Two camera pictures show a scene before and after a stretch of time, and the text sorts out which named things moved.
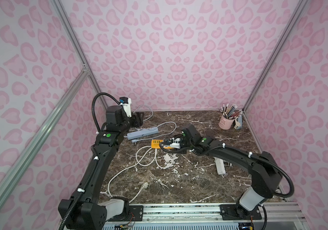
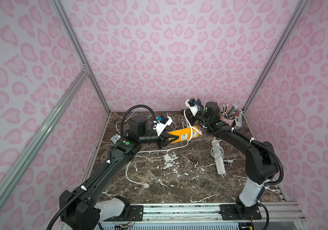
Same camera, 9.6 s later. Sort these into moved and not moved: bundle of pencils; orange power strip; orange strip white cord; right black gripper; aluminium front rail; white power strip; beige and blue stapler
Moved: right black gripper; orange power strip; orange strip white cord
Not moved: beige and blue stapler; bundle of pencils; white power strip; aluminium front rail
